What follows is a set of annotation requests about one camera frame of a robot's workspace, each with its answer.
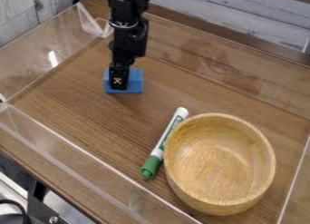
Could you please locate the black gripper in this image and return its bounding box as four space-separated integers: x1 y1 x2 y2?
110 18 149 91

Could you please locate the blue foam block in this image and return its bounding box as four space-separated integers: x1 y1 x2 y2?
104 67 145 93

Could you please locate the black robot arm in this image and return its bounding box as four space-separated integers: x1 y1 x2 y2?
109 0 149 91

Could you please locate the light wooden bowl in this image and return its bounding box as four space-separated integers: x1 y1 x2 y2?
164 112 277 216

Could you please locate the green white marker pen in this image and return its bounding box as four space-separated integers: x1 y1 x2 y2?
141 107 189 180

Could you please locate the clear acrylic corner bracket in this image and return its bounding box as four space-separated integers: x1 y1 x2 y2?
77 3 114 39

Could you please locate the clear acrylic tray wall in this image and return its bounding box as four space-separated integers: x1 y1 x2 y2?
0 102 201 224

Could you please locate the black cable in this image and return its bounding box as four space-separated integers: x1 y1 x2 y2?
0 199 30 224

